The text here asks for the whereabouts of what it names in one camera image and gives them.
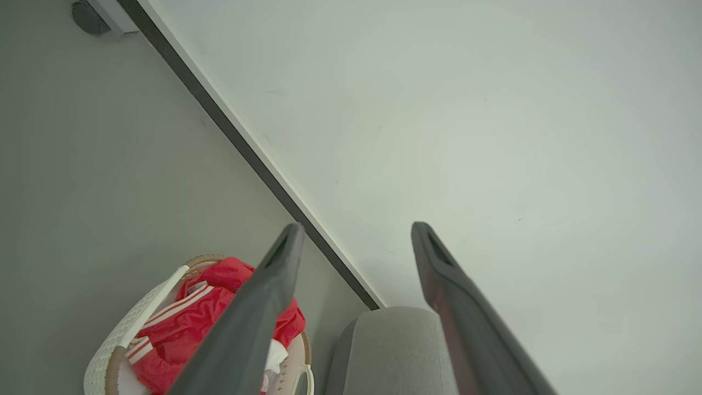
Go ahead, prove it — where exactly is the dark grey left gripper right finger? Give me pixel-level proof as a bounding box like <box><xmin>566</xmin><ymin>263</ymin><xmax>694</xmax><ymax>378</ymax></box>
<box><xmin>411</xmin><ymin>221</ymin><xmax>558</xmax><ymax>395</ymax></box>

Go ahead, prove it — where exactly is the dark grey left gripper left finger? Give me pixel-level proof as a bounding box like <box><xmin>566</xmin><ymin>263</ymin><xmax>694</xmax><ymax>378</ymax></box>
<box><xmin>167</xmin><ymin>222</ymin><xmax>305</xmax><ymax>395</ymax></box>

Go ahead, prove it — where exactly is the white perforated basket brown rim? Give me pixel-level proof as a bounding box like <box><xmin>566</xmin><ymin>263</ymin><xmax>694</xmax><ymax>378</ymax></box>
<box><xmin>83</xmin><ymin>253</ymin><xmax>315</xmax><ymax>395</ymax></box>

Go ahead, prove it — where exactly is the grey fabric sofa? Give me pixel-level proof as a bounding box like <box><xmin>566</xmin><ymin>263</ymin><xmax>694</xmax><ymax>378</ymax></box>
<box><xmin>325</xmin><ymin>306</ymin><xmax>460</xmax><ymax>395</ymax></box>

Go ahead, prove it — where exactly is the pale white cushion cloth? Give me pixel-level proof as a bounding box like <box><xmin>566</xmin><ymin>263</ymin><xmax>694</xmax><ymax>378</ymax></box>
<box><xmin>117</xmin><ymin>359</ymin><xmax>151</xmax><ymax>395</ymax></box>

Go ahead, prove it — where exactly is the black and white baseboard strip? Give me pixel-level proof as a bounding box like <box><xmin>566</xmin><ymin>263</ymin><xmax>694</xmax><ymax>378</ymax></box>
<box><xmin>116</xmin><ymin>0</ymin><xmax>386</xmax><ymax>311</ymax></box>

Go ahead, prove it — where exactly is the black round frame foot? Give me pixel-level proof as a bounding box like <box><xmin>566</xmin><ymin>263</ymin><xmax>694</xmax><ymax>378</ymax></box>
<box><xmin>71</xmin><ymin>0</ymin><xmax>112</xmax><ymax>37</ymax></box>

